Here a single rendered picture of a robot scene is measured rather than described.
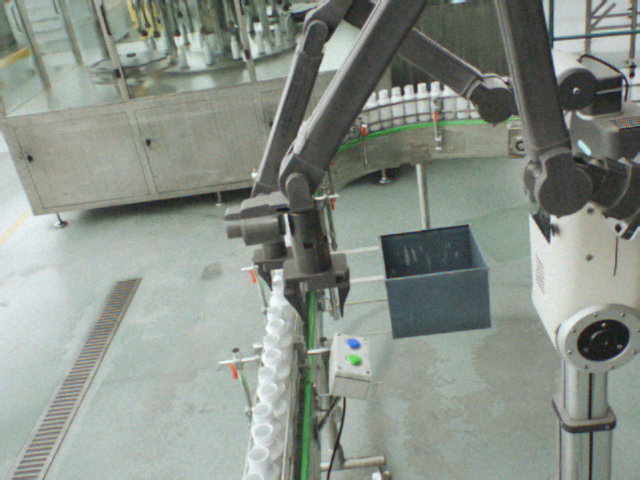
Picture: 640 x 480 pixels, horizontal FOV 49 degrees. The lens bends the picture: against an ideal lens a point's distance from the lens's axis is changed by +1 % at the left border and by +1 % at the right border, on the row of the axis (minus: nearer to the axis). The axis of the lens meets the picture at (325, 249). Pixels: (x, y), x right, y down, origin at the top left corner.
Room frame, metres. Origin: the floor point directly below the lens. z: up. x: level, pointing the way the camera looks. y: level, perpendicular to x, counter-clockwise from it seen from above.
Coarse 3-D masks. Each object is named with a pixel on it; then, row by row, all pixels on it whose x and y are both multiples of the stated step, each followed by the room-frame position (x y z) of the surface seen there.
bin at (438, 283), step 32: (384, 256) 2.11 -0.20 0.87; (416, 256) 2.10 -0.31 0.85; (448, 256) 2.09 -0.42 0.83; (480, 256) 1.89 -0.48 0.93; (416, 288) 1.80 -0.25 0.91; (448, 288) 1.79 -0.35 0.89; (480, 288) 1.79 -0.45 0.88; (416, 320) 1.80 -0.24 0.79; (448, 320) 1.80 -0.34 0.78; (480, 320) 1.79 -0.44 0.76
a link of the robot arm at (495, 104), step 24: (336, 0) 1.38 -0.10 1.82; (360, 0) 1.38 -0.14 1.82; (336, 24) 1.38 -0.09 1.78; (360, 24) 1.39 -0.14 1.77; (408, 48) 1.38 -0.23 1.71; (432, 48) 1.38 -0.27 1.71; (432, 72) 1.38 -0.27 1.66; (456, 72) 1.37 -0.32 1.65; (480, 72) 1.40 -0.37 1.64; (480, 96) 1.34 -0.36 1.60; (504, 96) 1.34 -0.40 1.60; (504, 120) 1.34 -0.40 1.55
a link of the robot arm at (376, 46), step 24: (384, 0) 0.94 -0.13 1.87; (408, 0) 0.94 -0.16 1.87; (384, 24) 0.94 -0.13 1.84; (408, 24) 0.94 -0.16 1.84; (360, 48) 0.94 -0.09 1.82; (384, 48) 0.94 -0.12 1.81; (336, 72) 0.98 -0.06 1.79; (360, 72) 0.94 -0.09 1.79; (384, 72) 0.95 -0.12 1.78; (336, 96) 0.95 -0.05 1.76; (360, 96) 0.94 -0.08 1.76; (312, 120) 0.96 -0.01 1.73; (336, 120) 0.94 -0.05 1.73; (312, 144) 0.94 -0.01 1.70; (336, 144) 0.94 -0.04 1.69; (288, 168) 0.94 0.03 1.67; (312, 168) 0.94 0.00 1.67; (312, 192) 0.94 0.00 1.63
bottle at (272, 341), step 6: (270, 336) 1.29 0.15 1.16; (276, 336) 1.29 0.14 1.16; (264, 342) 1.27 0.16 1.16; (270, 342) 1.29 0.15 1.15; (276, 342) 1.26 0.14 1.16; (264, 348) 1.27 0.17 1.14; (270, 348) 1.26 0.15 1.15; (276, 348) 1.26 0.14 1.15; (282, 348) 1.28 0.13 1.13; (264, 354) 1.28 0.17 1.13; (282, 354) 1.26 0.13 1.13; (288, 354) 1.27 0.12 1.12; (264, 360) 1.26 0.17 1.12; (288, 360) 1.27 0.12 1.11; (264, 366) 1.27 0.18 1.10; (294, 384) 1.27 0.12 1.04
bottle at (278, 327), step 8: (272, 320) 1.35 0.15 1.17; (280, 320) 1.34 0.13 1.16; (272, 328) 1.32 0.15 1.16; (280, 328) 1.32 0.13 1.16; (280, 336) 1.31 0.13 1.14; (288, 336) 1.33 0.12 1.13; (288, 344) 1.31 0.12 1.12; (288, 352) 1.31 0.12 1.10; (296, 360) 1.32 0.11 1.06; (296, 368) 1.32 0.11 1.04; (296, 376) 1.31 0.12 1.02
